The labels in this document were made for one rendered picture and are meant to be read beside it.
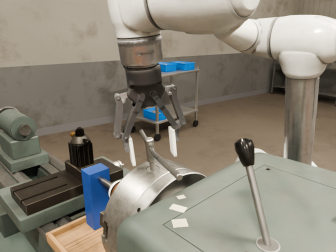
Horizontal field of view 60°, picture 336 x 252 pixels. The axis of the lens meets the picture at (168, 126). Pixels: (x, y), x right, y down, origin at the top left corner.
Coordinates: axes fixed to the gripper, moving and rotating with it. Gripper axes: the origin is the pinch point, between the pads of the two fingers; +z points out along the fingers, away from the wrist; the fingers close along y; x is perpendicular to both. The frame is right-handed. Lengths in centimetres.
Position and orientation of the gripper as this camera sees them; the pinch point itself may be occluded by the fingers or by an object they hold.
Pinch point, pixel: (152, 150)
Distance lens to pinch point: 69.2
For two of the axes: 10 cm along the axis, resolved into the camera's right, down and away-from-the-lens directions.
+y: 9.5, -1.9, 2.4
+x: -3.0, -3.4, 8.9
